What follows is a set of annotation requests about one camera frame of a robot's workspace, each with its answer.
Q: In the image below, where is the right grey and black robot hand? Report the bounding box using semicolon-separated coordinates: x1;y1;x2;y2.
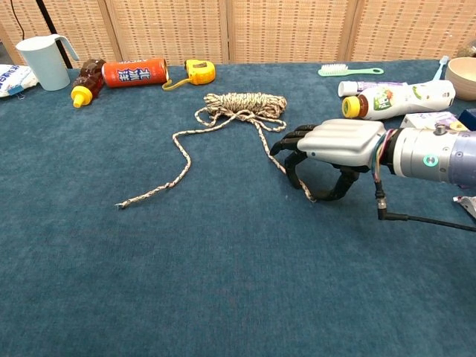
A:
269;118;390;202

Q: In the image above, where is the beige braided rope bundle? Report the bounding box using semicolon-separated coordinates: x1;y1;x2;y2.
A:
114;91;317;210

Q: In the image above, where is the white and purple tube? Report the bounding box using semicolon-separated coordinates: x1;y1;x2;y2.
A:
337;80;409;98

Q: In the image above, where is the green brush with white bristles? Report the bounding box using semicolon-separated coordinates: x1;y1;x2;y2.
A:
318;62;385;77

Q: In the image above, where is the white bottle with yellow cap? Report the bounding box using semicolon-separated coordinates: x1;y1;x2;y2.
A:
341;80;457;122

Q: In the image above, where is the white and purple carton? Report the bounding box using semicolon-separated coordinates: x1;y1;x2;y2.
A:
399;111;470;132

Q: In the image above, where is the light blue toothbrush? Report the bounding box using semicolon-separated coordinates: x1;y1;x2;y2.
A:
431;54;451;82

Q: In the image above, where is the bamboo folding screen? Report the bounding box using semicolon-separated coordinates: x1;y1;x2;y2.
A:
0;0;476;70

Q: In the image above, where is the dark blue box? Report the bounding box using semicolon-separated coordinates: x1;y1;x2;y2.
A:
457;108;476;132

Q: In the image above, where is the beige bowl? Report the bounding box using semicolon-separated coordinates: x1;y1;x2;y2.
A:
445;57;476;101

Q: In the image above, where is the silver foil packet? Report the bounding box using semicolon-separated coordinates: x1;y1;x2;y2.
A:
452;195;476;219

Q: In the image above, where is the yellow tape measure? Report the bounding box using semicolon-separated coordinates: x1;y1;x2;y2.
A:
161;59;216;91

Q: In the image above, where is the teal table cloth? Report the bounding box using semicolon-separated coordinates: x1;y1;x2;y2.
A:
0;59;476;357

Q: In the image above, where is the orange drink can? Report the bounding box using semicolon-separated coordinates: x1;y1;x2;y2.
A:
101;57;170;89

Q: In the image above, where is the brown bottle with yellow cap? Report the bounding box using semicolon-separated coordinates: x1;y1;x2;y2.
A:
71;58;107;109

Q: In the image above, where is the light blue plastic pitcher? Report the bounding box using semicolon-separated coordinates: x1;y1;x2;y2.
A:
15;33;80;91

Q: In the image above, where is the black stand pole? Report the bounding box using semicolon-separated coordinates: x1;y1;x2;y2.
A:
35;0;74;70

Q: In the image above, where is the white bag with blue print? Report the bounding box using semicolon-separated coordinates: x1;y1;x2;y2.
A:
0;64;39;99

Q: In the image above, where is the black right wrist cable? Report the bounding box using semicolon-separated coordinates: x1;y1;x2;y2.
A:
371;129;476;234

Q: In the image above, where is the thin black wall cable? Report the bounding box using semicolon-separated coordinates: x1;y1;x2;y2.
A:
9;0;26;40

